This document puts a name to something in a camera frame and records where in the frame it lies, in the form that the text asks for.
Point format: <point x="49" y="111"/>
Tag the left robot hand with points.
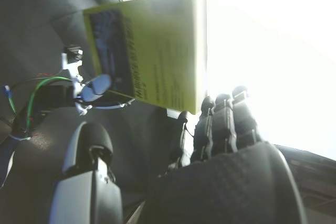
<point x="231" y="182"/>

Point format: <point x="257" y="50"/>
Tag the yellow printed box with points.
<point x="162" y="51"/>

